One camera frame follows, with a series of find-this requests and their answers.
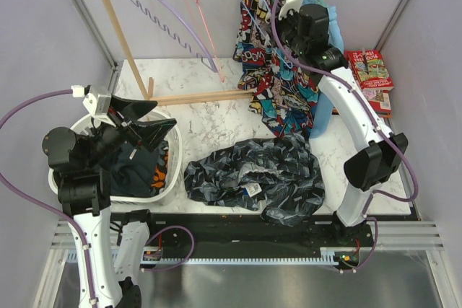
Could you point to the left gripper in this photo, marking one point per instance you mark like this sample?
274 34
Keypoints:
148 133

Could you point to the dark leaf-print shorts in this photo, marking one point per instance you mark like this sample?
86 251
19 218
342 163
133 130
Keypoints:
285 168

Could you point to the light blue wire hanger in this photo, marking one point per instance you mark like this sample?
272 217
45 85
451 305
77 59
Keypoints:
255 14

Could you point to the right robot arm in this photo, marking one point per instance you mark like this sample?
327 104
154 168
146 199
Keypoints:
302 35

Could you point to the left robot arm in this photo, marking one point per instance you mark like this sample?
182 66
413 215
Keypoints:
83 190

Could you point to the colourful comic-print shorts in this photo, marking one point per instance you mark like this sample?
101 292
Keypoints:
283 97

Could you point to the light blue shorts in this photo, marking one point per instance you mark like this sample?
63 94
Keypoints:
324 107

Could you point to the wooden clothes rack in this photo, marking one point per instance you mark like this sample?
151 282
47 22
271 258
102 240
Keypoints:
122 37

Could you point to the dark navy garment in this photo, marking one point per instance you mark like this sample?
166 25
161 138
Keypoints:
133 176

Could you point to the orange patterned garment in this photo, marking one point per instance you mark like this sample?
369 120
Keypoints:
160 173

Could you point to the blue card tag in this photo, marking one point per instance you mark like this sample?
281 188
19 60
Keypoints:
252 189

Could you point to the red illustrated book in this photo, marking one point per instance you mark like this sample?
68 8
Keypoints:
369 70

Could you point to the large red book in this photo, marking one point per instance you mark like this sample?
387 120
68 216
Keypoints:
378 99

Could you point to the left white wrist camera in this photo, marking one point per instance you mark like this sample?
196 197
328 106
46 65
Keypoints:
96 99

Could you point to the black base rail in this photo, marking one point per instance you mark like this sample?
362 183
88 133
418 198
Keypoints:
248 237

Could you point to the pink wire hanger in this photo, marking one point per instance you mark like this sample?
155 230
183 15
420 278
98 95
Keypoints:
200 24

